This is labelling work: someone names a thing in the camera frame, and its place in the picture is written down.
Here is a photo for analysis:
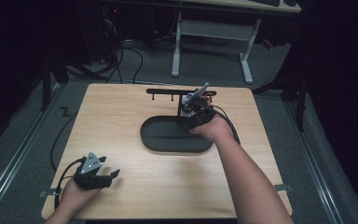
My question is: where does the white desk with metal legs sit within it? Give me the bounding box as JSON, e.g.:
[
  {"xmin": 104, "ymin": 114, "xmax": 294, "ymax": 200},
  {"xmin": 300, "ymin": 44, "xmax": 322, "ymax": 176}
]
[{"xmin": 171, "ymin": 0, "xmax": 302, "ymax": 85}]

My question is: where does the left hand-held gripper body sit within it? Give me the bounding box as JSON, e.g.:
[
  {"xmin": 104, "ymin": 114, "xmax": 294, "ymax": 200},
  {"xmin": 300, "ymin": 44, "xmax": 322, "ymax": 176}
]
[{"xmin": 73, "ymin": 151, "xmax": 112, "ymax": 190}]

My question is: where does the grey tape piece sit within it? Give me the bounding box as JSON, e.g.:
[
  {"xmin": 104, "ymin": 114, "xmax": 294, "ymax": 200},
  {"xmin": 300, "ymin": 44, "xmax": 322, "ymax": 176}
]
[
  {"xmin": 274, "ymin": 183, "xmax": 294, "ymax": 192},
  {"xmin": 39, "ymin": 189, "xmax": 60, "ymax": 199}
]

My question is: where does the black hanger stand with tray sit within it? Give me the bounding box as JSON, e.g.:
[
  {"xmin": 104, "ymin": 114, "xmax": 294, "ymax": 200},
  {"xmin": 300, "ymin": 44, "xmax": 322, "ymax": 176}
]
[{"xmin": 139, "ymin": 88, "xmax": 217, "ymax": 154}]

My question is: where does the black keyboard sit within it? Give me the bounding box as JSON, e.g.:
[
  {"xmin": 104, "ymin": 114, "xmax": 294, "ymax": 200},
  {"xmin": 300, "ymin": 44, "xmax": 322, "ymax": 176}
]
[{"xmin": 251, "ymin": 0, "xmax": 282, "ymax": 7}]

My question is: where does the black zigzag tape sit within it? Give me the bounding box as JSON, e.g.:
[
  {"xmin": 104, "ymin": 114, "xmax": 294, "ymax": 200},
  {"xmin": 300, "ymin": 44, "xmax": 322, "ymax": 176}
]
[{"xmin": 59, "ymin": 106, "xmax": 73, "ymax": 118}]

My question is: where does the black cable beside table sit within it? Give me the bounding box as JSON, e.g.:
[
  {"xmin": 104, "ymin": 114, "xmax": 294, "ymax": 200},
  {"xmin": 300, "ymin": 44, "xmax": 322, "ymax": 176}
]
[{"xmin": 49, "ymin": 112, "xmax": 78, "ymax": 172}]

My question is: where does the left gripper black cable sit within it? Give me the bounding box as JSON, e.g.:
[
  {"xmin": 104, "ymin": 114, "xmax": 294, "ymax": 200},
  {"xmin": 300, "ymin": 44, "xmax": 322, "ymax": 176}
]
[{"xmin": 54, "ymin": 157, "xmax": 87, "ymax": 211}]

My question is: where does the black floor cable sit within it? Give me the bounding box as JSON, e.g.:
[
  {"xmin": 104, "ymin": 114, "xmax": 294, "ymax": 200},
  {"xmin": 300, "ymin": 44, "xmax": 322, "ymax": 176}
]
[{"xmin": 117, "ymin": 46, "xmax": 145, "ymax": 85}]

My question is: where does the person's left hand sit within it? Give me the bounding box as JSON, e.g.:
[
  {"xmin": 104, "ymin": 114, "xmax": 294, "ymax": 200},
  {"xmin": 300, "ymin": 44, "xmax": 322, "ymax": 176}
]
[{"xmin": 58, "ymin": 178, "xmax": 103, "ymax": 211}]

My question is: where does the dark computer tower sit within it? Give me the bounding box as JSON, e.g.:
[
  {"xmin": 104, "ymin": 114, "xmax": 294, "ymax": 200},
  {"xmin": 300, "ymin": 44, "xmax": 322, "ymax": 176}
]
[{"xmin": 101, "ymin": 6, "xmax": 123, "ymax": 64}]

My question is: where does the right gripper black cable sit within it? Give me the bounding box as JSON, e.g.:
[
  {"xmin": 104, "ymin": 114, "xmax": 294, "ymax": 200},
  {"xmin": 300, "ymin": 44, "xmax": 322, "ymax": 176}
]
[{"xmin": 203, "ymin": 105, "xmax": 241, "ymax": 146}]

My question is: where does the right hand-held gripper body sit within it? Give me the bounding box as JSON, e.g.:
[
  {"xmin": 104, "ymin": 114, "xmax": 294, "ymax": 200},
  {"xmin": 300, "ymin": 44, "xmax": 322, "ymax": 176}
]
[{"xmin": 185, "ymin": 82, "xmax": 217, "ymax": 131}]

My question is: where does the metal floor rail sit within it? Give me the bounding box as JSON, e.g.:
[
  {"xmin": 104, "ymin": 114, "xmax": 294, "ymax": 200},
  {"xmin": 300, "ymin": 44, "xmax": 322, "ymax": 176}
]
[
  {"xmin": 0, "ymin": 83, "xmax": 62, "ymax": 218},
  {"xmin": 282, "ymin": 101, "xmax": 345, "ymax": 224}
]

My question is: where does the red object under desk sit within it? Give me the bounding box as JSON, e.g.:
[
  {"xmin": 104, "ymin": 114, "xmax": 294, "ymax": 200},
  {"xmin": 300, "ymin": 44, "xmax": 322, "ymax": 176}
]
[{"xmin": 261, "ymin": 38, "xmax": 275, "ymax": 51}]

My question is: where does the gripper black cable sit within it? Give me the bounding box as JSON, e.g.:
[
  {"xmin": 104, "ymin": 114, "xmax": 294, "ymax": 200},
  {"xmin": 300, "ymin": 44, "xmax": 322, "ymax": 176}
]
[
  {"xmin": 54, "ymin": 157, "xmax": 87, "ymax": 211},
  {"xmin": 203, "ymin": 105, "xmax": 241, "ymax": 146}
]

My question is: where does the person's right hand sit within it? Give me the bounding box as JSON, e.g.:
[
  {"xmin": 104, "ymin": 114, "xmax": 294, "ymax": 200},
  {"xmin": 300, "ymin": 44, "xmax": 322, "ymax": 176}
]
[{"xmin": 189, "ymin": 114, "xmax": 236, "ymax": 147}]

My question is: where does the black metal stand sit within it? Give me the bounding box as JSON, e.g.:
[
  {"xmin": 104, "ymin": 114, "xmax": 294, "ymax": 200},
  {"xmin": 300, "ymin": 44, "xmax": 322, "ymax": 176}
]
[
  {"xmin": 39, "ymin": 52, "xmax": 71, "ymax": 112},
  {"xmin": 252, "ymin": 69, "xmax": 310, "ymax": 133}
]

